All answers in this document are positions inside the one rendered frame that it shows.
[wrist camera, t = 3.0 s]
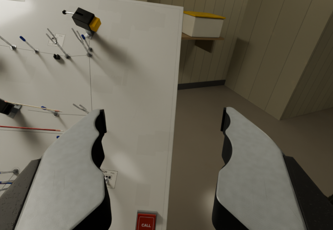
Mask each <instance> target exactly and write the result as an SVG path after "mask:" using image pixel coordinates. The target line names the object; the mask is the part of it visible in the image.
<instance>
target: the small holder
mask: <svg viewBox="0 0 333 230"><path fill-rule="evenodd" d="M21 106H22V105H18V104H12V103H8V102H5V100H3V99H1V98H0V113H2V114H5V115H7V116H9V117H11V118H14V116H15V115H16V113H17V112H18V110H19V109H20V108H21Z"/></svg>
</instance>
